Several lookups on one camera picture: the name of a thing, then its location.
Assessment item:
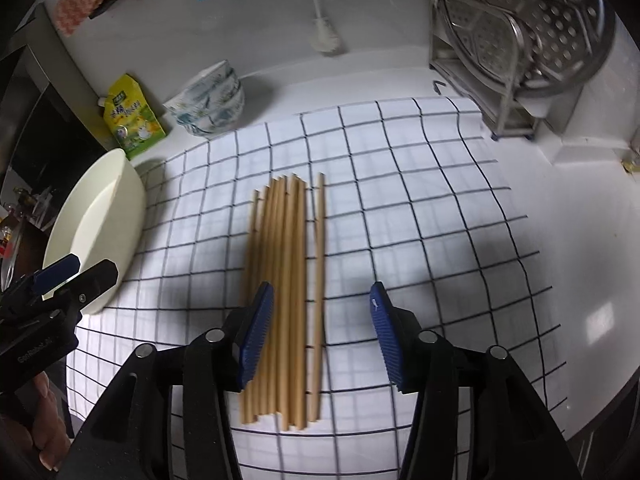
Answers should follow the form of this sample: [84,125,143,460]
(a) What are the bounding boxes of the white black checked cloth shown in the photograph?
[66,96,566,479]

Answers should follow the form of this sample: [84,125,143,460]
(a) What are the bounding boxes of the large cream bowl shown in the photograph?
[42,148,146,284]

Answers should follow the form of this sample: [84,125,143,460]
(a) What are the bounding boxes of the person's left hand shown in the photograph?
[1,372,70,471]

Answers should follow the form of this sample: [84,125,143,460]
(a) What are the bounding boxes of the steel dish rack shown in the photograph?
[430,0,539,141]

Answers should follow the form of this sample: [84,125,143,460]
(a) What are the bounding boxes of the stacked patterned porcelain bowls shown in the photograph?
[164,60,245,138]

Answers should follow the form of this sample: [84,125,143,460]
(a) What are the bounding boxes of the white dish brush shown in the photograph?
[309,0,343,56]

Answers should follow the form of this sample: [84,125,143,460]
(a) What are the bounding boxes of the yellow seasoning pouch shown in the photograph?
[100,74,166,159]

